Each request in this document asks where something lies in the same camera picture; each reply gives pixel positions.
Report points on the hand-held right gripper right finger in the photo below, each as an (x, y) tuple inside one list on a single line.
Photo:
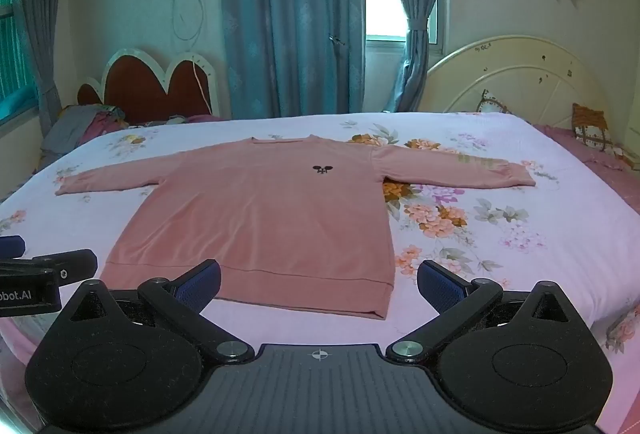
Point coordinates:
[(440, 286)]

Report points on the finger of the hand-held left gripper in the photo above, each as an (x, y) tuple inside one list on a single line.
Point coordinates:
[(75, 264), (10, 245)]

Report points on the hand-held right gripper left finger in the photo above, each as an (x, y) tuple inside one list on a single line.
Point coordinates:
[(202, 286)]

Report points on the pink sweatshirt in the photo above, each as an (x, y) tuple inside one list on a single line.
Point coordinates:
[(260, 214)]

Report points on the pile of clothes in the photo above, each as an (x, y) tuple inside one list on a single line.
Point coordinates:
[(75, 126)]

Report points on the floral bed sheet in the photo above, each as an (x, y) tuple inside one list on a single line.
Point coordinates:
[(500, 264)]

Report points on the red scalloped headboard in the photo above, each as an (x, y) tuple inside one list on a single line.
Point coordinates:
[(145, 88)]

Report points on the small patterned pillow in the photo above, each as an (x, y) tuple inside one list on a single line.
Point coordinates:
[(492, 102)]

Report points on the pink quilt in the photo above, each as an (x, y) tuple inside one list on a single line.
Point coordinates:
[(590, 163)]

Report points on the teal screened window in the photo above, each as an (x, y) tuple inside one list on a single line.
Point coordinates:
[(12, 38)]

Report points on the orange patterned pillow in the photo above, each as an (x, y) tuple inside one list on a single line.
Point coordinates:
[(595, 126)]

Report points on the cream round headboard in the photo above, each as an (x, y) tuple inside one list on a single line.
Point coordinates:
[(525, 73)]

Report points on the grey curtain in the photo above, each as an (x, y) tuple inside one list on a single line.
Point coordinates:
[(35, 13)]

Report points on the wide blue curtain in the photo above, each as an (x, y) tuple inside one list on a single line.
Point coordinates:
[(290, 13)]

